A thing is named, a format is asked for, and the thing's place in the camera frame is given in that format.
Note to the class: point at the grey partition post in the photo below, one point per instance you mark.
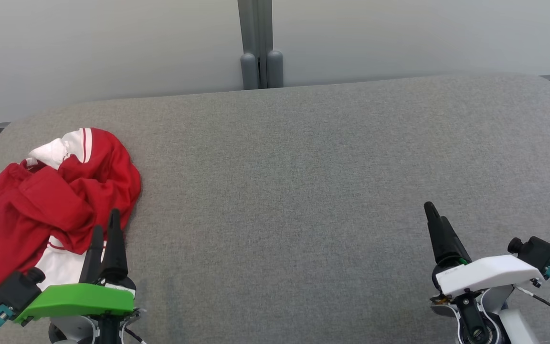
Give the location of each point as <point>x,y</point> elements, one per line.
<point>258,43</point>

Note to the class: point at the grey fabric sofa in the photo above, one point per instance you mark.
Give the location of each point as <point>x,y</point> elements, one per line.
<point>280,191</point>

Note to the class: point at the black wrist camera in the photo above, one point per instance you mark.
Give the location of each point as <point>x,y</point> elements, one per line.
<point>15,289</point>
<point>537,253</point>

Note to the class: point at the red and white garment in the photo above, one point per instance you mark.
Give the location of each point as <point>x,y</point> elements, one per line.
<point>41,205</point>

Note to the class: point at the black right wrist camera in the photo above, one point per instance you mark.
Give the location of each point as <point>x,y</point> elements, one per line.
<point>537,253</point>

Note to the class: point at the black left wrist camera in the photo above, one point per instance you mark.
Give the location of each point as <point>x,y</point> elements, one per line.
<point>15,289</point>

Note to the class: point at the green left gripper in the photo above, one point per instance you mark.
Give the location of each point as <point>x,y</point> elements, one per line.
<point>79,301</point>

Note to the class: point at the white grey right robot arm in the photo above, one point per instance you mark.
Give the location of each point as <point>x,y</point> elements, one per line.
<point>513,327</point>

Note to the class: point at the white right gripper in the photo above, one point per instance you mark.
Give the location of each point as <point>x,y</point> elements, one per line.
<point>487,272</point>

